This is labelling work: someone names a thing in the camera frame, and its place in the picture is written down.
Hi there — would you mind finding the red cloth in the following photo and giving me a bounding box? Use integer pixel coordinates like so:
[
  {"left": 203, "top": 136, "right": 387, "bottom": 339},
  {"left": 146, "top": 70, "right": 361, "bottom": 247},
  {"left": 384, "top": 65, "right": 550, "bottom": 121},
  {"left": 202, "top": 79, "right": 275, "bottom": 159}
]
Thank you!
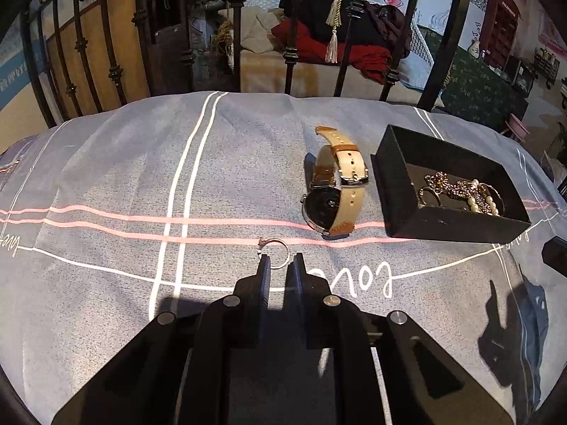
[{"left": 271, "top": 20, "right": 393, "bottom": 85}]

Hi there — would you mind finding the pink chair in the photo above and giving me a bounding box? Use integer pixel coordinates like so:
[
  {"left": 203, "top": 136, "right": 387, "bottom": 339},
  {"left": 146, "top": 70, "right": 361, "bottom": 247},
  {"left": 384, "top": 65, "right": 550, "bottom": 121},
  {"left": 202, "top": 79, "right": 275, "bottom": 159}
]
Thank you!
[{"left": 503, "top": 113, "right": 530, "bottom": 142}]

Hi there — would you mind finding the silver chain necklace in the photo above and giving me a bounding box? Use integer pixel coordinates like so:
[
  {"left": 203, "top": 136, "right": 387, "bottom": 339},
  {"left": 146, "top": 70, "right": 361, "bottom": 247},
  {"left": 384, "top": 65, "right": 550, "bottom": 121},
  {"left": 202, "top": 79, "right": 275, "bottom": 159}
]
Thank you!
[{"left": 443, "top": 177, "right": 485, "bottom": 208}]

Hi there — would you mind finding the black bag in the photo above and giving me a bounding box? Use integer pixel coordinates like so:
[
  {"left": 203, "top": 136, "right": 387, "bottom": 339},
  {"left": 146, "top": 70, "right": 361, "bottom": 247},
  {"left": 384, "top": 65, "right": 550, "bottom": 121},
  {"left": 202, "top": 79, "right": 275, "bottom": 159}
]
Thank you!
[{"left": 281, "top": 0, "right": 399, "bottom": 49}]

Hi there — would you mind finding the pearl bracelet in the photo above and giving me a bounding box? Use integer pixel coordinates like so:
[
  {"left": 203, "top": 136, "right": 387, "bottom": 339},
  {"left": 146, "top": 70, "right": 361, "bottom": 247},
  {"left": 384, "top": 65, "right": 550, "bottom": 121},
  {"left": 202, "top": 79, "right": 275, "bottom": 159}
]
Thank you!
[{"left": 465, "top": 179, "right": 506, "bottom": 217}]

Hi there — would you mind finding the blue white wall poster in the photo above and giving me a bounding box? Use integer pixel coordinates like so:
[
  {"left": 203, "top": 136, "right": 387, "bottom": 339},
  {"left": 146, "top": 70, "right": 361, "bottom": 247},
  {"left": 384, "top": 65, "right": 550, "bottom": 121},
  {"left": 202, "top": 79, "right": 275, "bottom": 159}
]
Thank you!
[{"left": 0, "top": 22, "right": 36, "bottom": 98}]

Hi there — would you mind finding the beige tassel rope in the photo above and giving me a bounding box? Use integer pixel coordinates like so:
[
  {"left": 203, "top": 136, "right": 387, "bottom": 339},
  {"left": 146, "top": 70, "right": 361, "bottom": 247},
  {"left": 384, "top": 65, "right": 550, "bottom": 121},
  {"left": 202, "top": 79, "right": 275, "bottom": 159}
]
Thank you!
[{"left": 325, "top": 0, "right": 350, "bottom": 63}]

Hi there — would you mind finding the green floral cloth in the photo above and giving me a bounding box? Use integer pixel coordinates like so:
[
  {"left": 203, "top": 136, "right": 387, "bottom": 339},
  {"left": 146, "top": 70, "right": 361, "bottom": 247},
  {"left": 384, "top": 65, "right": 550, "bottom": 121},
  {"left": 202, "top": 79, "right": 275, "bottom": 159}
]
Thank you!
[{"left": 436, "top": 27, "right": 530, "bottom": 131}]

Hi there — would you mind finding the black iron bed frame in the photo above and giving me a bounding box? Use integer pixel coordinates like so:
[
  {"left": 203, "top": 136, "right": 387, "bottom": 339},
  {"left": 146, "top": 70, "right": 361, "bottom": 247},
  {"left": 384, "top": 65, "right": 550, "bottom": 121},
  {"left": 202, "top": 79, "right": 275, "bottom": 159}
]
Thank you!
[{"left": 20, "top": 0, "right": 475, "bottom": 129}]

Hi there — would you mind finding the dark cabinet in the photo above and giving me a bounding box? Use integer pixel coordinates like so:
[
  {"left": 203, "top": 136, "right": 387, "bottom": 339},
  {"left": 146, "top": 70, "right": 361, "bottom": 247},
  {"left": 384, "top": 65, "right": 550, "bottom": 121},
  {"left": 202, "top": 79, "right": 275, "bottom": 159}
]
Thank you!
[{"left": 146, "top": 0, "right": 196, "bottom": 94}]

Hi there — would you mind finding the small dark jar shelf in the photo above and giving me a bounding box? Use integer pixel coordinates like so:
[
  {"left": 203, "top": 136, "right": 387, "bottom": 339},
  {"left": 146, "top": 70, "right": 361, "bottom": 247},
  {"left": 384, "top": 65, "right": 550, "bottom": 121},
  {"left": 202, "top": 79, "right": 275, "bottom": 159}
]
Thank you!
[{"left": 532, "top": 46, "right": 560, "bottom": 89}]

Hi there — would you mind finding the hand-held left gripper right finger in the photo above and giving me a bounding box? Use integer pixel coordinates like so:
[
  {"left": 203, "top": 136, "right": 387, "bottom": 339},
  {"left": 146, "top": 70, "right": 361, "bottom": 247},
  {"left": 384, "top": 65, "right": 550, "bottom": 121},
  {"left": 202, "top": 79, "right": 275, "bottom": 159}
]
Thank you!
[{"left": 286, "top": 253, "right": 526, "bottom": 425}]

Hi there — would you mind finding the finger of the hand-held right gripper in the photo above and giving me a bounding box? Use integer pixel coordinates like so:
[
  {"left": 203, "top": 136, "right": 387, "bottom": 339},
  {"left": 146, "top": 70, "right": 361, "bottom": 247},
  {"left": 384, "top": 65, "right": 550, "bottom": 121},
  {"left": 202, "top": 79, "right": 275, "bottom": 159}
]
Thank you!
[{"left": 541, "top": 236, "right": 567, "bottom": 275}]

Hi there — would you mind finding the beige cloth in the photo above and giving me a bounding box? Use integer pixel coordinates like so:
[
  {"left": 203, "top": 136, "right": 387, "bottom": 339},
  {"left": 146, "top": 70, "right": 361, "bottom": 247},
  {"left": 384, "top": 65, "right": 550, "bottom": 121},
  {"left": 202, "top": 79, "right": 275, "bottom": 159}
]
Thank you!
[{"left": 241, "top": 6, "right": 284, "bottom": 54}]

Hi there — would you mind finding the silver ring with stone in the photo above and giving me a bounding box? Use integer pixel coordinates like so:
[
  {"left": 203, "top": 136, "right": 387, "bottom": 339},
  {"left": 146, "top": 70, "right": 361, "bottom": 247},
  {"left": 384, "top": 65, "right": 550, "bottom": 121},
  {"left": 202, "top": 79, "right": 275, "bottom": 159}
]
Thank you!
[{"left": 258, "top": 238, "right": 292, "bottom": 270}]

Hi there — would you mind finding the red cabinet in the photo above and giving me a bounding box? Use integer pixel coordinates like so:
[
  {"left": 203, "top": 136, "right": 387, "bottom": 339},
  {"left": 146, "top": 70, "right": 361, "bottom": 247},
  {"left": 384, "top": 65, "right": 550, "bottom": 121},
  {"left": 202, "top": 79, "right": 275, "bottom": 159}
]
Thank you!
[{"left": 481, "top": 0, "right": 523, "bottom": 69}]

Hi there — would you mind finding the dark maroon jacket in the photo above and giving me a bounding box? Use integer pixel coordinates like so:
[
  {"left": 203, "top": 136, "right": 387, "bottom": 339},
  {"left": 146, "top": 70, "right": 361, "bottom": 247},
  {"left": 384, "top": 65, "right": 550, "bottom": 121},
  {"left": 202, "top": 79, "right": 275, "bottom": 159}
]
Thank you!
[{"left": 363, "top": 0, "right": 412, "bottom": 58}]

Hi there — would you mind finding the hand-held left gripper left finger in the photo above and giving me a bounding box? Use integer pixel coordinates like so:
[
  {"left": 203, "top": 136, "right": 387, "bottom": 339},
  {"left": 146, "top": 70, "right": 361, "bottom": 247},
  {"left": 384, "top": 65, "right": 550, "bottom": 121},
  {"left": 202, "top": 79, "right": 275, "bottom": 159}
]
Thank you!
[{"left": 51, "top": 254, "right": 271, "bottom": 425}]

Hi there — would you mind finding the beige strap wristwatch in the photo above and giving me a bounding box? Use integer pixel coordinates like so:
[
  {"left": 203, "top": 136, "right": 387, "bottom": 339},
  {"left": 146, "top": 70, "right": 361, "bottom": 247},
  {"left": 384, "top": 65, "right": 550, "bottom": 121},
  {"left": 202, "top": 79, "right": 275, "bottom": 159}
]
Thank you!
[{"left": 301, "top": 125, "right": 370, "bottom": 236}]

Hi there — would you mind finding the white hanging bed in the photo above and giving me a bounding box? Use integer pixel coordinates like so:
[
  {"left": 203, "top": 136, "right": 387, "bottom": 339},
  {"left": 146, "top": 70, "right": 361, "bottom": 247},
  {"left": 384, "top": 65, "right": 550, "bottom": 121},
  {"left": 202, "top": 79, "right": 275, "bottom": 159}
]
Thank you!
[{"left": 239, "top": 0, "right": 444, "bottom": 98}]

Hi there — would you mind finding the black rectangular box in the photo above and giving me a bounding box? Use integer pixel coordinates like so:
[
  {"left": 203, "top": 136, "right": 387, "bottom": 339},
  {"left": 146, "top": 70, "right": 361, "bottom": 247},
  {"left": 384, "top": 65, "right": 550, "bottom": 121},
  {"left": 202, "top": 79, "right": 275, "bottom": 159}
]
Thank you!
[{"left": 376, "top": 124, "right": 532, "bottom": 243}]

